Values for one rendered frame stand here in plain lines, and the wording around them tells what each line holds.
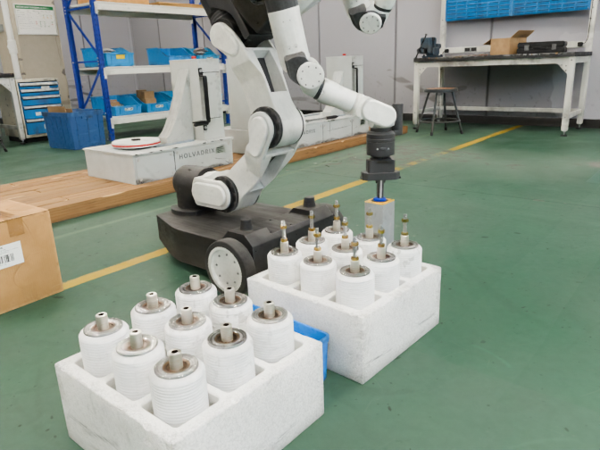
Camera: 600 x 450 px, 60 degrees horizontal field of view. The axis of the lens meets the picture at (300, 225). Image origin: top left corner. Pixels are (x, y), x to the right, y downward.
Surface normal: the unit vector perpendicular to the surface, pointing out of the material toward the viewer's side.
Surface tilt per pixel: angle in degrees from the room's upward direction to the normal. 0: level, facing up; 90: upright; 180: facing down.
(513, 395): 0
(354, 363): 90
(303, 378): 90
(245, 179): 90
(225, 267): 90
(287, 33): 98
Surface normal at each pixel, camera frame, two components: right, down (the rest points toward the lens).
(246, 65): -0.47, 0.63
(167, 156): 0.78, 0.16
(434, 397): -0.04, -0.95
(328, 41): -0.63, 0.25
